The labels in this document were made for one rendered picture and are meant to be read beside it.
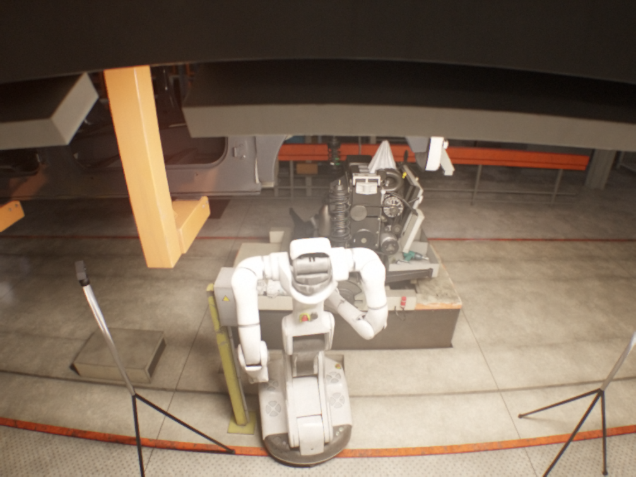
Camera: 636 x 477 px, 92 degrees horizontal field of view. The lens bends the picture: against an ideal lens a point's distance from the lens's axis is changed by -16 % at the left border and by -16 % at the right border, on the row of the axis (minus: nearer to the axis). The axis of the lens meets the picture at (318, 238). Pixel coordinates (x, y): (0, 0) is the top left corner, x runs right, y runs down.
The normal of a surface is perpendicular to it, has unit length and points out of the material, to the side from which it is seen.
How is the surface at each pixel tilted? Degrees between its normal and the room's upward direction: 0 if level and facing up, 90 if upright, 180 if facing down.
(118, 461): 0
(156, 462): 0
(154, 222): 90
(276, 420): 38
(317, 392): 45
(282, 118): 117
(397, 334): 90
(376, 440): 0
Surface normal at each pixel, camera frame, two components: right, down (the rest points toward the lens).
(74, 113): 1.00, 0.00
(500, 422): 0.00, -0.87
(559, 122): -0.01, 0.83
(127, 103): -0.01, 0.49
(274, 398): 0.10, -0.39
